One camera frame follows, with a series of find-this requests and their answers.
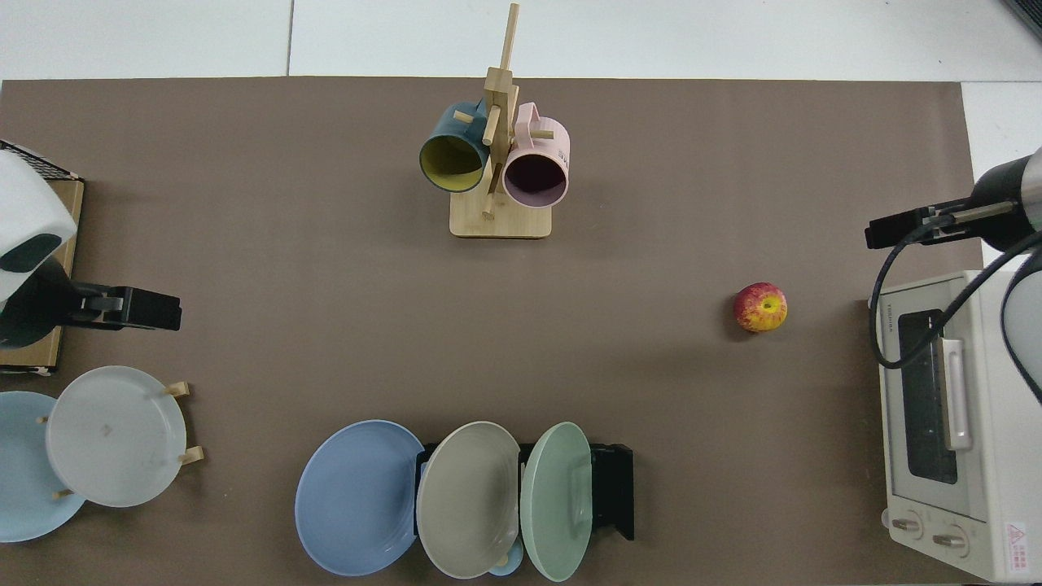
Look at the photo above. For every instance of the pink cup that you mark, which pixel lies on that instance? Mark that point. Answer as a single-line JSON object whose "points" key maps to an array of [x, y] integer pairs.
{"points": [[545, 138]]}

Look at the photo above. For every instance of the black dish rack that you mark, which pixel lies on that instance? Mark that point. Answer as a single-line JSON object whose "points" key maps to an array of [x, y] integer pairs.
{"points": [[615, 488]]}

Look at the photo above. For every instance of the pale toaster oven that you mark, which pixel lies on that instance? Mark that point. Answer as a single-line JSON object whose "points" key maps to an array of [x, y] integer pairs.
{"points": [[993, 456]]}

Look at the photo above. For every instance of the dark grey equipment edge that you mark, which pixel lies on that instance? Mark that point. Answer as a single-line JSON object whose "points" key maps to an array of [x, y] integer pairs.
{"points": [[1030, 12]]}

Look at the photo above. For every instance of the beige grey plate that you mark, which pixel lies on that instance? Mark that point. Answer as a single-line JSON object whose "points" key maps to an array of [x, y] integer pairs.
{"points": [[468, 500]]}

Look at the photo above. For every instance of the brown table cloth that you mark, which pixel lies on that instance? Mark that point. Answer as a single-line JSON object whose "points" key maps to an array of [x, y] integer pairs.
{"points": [[692, 163]]}

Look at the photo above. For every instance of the wooden cup stand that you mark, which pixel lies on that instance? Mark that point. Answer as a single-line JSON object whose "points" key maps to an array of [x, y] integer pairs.
{"points": [[505, 220]]}

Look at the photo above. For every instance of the wooden peg plate rack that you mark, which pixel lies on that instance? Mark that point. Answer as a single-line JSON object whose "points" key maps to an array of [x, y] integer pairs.
{"points": [[194, 456]]}

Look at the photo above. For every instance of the light blue plate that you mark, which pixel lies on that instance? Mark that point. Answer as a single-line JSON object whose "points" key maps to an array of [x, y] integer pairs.
{"points": [[20, 472]]}

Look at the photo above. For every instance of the red yellow apple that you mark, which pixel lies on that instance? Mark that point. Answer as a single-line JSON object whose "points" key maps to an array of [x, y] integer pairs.
{"points": [[760, 308]]}

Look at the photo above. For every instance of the dark teal cup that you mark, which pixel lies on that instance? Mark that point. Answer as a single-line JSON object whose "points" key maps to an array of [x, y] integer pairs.
{"points": [[448, 130]]}

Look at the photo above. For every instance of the green plate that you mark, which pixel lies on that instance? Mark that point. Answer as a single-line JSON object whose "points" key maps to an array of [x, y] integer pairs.
{"points": [[553, 505]]}

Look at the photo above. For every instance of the small blue round thing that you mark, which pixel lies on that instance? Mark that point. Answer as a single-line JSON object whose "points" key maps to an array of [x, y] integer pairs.
{"points": [[509, 564]]}

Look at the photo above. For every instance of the pale grey plate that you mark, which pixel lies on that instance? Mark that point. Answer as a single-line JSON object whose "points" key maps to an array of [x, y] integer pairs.
{"points": [[114, 439]]}

